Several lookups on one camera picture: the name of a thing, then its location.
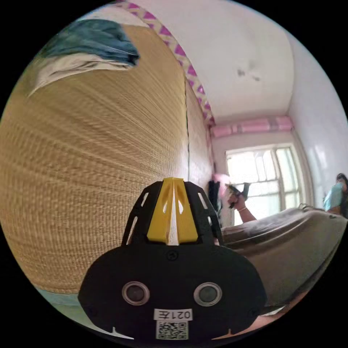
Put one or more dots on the person's right hand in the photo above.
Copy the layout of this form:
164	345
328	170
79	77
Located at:
236	203

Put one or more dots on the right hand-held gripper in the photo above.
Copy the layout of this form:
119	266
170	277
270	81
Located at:
237	191

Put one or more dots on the window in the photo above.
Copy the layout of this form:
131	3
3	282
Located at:
267	179

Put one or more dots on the person's left hand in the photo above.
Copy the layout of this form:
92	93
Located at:
274	316

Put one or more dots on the pink curtain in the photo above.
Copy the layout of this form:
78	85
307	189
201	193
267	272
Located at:
251	126

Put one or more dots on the person's right forearm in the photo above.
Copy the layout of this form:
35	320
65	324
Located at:
247	215

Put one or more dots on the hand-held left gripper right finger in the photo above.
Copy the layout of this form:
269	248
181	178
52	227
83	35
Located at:
187	220

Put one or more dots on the bed with woven mat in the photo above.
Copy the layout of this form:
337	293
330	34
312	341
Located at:
89	168

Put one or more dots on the pile of clothes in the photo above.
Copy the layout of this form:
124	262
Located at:
89	51

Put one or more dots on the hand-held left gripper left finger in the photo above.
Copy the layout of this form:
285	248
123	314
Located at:
157	217

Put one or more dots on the person's body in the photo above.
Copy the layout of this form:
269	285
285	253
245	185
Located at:
336	198

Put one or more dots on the white gray jeans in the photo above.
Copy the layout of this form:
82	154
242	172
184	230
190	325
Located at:
285	244

